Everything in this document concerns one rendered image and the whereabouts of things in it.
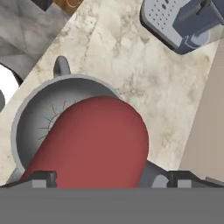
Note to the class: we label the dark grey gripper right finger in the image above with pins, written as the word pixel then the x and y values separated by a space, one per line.
pixel 181 178

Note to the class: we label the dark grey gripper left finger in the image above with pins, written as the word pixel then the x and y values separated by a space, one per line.
pixel 43 176

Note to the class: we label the red stand mixer head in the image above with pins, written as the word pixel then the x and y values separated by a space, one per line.
pixel 99 145

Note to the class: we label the white round object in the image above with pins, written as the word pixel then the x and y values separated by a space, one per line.
pixel 7 84

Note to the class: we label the grey and blue coffee machine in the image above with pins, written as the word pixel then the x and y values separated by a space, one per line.
pixel 180 22

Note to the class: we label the dark blue box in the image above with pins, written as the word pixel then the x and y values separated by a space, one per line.
pixel 43 3

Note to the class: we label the brown wooden board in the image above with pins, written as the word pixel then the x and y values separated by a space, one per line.
pixel 68 5

